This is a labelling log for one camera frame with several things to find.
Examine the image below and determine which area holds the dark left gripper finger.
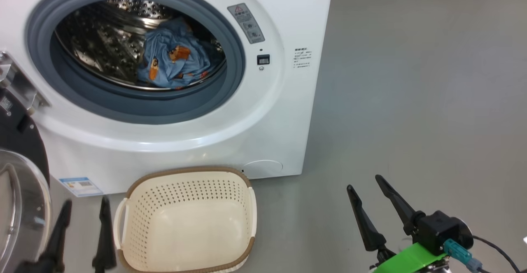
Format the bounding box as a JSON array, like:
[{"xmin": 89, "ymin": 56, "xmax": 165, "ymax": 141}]
[
  {"xmin": 91, "ymin": 196, "xmax": 117, "ymax": 273},
  {"xmin": 38, "ymin": 199, "xmax": 73, "ymax": 273}
]

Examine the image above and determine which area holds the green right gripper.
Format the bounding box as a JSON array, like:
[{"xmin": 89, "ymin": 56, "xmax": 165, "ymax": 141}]
[{"xmin": 347, "ymin": 175, "xmax": 449, "ymax": 273}]

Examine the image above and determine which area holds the black washing machine door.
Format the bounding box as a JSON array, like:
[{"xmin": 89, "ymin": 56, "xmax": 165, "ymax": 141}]
[{"xmin": 0, "ymin": 51, "xmax": 52, "ymax": 273}]

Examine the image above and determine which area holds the blue cartoon print garment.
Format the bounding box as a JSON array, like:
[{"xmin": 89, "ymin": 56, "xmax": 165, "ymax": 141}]
[{"xmin": 137, "ymin": 16, "xmax": 213, "ymax": 90}]

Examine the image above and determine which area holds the white front-load washing machine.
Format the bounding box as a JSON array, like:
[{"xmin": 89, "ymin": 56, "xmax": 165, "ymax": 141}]
[{"xmin": 0, "ymin": 0, "xmax": 335, "ymax": 195}]

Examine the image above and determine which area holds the stainless steel washing machine drum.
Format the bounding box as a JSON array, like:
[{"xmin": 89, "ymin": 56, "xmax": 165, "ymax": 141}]
[{"xmin": 54, "ymin": 0, "xmax": 227, "ymax": 91}]

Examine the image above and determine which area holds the blue energy label sticker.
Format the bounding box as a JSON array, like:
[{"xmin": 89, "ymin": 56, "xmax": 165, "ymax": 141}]
[{"xmin": 59, "ymin": 177, "xmax": 103, "ymax": 197}]

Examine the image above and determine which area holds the cream perforated laundry basket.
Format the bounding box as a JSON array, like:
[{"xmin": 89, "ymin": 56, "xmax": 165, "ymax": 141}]
[{"xmin": 113, "ymin": 166, "xmax": 258, "ymax": 273}]

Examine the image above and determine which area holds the round white filter cover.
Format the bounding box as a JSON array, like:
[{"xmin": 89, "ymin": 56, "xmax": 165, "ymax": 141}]
[{"xmin": 242, "ymin": 160, "xmax": 284, "ymax": 179}]

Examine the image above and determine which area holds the grey warning sticker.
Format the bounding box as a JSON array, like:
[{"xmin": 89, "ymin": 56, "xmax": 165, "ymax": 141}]
[{"xmin": 227, "ymin": 3, "xmax": 265, "ymax": 44}]

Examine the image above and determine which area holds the right cable with teal plug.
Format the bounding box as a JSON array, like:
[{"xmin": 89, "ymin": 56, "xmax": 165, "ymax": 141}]
[{"xmin": 443, "ymin": 235, "xmax": 521, "ymax": 273}]

